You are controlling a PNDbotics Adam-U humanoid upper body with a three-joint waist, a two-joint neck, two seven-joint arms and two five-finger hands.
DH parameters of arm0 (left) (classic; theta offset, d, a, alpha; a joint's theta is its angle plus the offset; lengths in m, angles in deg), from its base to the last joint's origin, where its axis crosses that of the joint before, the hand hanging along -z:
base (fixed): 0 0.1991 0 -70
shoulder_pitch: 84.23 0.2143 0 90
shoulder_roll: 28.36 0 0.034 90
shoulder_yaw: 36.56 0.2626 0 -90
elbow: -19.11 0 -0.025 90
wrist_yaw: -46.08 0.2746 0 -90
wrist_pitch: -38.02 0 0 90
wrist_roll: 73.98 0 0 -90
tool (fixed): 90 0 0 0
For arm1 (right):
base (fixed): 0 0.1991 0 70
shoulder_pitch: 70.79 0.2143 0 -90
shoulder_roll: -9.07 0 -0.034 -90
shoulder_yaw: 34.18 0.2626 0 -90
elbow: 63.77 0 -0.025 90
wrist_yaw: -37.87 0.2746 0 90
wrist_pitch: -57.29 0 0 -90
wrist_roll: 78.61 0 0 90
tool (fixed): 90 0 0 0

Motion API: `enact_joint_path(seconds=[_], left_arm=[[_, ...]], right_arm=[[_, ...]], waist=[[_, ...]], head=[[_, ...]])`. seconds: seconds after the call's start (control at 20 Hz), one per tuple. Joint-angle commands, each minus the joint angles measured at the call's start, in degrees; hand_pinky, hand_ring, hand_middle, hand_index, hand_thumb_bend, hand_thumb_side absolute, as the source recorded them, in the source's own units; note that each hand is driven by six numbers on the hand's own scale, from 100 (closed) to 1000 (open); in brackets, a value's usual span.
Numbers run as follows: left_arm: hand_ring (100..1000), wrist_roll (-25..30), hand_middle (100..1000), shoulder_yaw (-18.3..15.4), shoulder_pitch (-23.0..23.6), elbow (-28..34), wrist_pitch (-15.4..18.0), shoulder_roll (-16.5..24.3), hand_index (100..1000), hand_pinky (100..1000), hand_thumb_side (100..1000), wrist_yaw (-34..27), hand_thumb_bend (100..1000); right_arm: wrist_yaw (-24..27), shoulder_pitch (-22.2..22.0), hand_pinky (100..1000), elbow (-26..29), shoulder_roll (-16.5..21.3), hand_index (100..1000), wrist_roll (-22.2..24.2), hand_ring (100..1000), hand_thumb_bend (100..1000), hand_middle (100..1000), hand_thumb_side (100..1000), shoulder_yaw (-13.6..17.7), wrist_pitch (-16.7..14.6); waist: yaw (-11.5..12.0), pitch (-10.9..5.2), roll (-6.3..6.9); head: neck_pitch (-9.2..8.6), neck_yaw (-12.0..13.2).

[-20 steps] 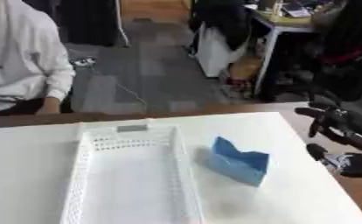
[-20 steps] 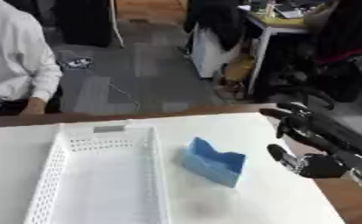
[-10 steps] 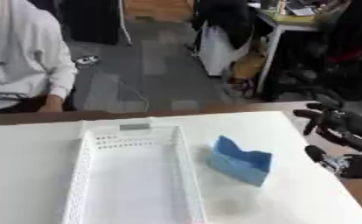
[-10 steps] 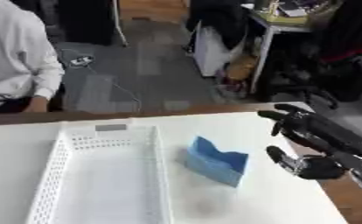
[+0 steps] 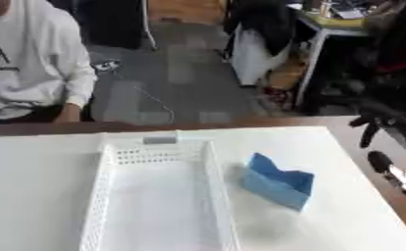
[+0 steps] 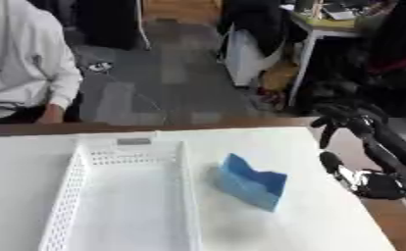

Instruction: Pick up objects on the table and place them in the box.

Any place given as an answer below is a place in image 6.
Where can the person's hand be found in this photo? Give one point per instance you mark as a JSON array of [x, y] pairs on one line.
[[51, 114]]

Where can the white table with clutter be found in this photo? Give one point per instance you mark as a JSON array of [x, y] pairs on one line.
[[326, 26]]

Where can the white cabinet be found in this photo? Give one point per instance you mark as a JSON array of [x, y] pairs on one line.
[[243, 55]]

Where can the blue folded paper box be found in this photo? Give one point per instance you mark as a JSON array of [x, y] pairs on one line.
[[252, 181]]

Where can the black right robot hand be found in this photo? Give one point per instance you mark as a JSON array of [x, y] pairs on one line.
[[378, 143]]

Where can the yellow bag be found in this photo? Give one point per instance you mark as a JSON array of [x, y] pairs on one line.
[[279, 76]]

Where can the white perforated plastic basket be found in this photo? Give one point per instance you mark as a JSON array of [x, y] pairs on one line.
[[129, 196]]

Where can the person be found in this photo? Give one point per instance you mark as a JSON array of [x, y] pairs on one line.
[[20, 59]]

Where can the black hanging garment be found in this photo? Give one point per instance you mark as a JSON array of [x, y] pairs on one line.
[[252, 23]]

